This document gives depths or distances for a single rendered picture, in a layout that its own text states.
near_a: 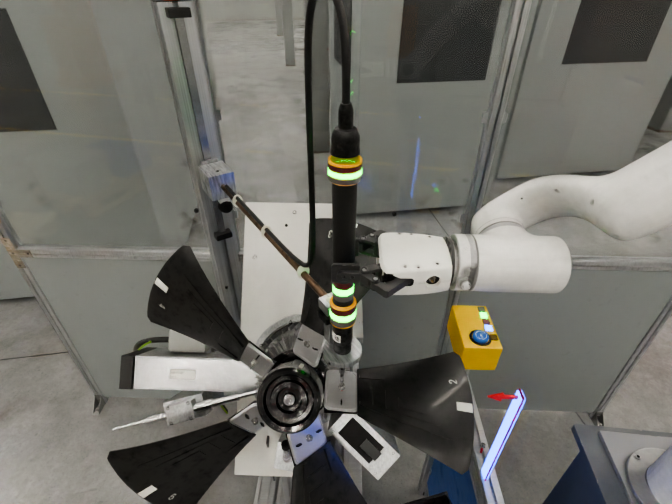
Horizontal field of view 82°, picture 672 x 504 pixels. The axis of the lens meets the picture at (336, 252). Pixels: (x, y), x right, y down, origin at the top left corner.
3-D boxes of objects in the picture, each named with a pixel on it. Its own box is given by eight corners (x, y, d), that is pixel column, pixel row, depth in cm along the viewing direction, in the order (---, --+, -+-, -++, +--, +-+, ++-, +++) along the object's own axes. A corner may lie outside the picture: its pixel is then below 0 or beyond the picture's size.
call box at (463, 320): (445, 329, 119) (451, 304, 112) (478, 330, 118) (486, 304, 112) (456, 373, 106) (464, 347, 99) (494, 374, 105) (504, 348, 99)
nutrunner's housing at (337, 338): (327, 358, 72) (322, 101, 45) (345, 349, 73) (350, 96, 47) (339, 373, 69) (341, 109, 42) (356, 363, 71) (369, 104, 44)
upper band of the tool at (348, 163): (321, 178, 51) (321, 156, 49) (349, 170, 53) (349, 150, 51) (340, 190, 48) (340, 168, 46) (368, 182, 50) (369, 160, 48)
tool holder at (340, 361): (309, 341, 72) (307, 302, 66) (341, 325, 75) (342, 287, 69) (336, 375, 66) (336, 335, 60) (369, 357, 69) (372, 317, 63)
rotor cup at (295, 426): (255, 359, 84) (239, 373, 71) (320, 339, 84) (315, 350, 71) (274, 425, 82) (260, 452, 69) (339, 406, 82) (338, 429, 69)
